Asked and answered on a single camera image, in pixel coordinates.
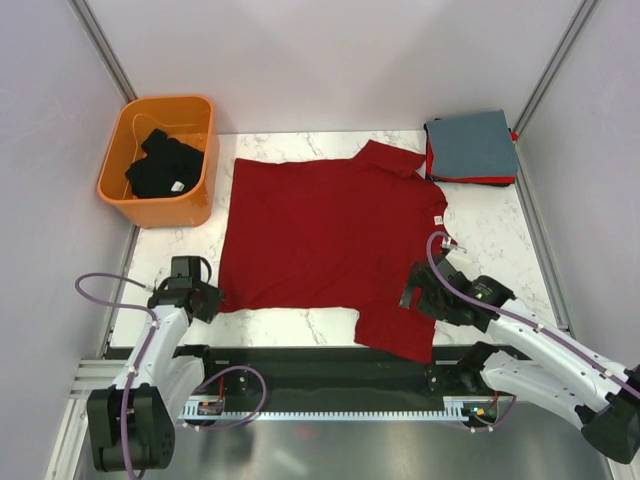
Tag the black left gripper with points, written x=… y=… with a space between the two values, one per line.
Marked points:
x=215 y=296

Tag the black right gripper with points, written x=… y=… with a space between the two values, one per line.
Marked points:
x=422 y=300

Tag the white slotted cable duct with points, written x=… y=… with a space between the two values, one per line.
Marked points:
x=197 y=410

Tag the black t shirt in basket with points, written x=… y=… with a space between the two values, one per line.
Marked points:
x=169 y=167

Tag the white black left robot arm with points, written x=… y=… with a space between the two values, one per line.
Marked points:
x=132 y=421

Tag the orange plastic laundry basket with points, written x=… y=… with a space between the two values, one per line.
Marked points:
x=188 y=118

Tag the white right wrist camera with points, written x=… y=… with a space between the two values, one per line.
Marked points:
x=454 y=253

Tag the folded grey blue t shirt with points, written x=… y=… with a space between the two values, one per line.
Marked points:
x=472 y=145

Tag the dark red t shirt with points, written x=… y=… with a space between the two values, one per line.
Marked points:
x=334 y=233

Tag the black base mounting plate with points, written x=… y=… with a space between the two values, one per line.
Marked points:
x=316 y=379

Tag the left aluminium frame post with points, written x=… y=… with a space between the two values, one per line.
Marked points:
x=101 y=44

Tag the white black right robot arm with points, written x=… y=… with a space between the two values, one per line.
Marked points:
x=536 y=363

